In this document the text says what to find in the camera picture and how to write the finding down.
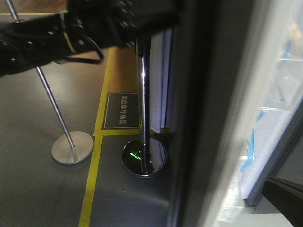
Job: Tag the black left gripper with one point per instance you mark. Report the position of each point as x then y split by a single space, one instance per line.
120 22

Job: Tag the white fridge door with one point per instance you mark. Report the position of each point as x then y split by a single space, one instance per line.
224 53

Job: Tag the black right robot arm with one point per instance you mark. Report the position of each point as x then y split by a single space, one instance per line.
287 197

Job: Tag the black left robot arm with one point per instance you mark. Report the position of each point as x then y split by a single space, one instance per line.
44 40

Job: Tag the white panel behind fridge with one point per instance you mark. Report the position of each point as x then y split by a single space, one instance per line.
159 79

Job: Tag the dark floor sign label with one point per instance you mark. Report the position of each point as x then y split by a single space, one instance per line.
121 111

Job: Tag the steel stanchion post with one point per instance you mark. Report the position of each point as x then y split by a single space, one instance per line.
71 148

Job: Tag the polished chrome stanchion post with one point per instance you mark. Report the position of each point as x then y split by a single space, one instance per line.
144 157

